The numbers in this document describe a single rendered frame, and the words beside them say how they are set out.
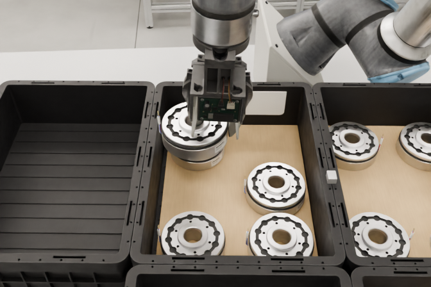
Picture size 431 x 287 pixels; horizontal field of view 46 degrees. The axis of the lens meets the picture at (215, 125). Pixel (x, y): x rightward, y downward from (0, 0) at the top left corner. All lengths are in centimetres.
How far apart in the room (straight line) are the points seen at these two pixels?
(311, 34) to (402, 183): 38
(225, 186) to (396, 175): 32
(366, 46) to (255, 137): 30
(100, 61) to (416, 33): 84
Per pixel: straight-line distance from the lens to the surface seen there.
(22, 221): 94
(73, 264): 74
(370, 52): 108
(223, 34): 59
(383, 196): 95
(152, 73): 139
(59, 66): 147
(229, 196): 91
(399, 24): 103
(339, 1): 113
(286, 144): 100
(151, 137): 87
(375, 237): 88
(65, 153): 102
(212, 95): 64
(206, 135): 76
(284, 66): 110
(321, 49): 114
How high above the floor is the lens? 154
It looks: 44 degrees down
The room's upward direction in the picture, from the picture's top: straight up
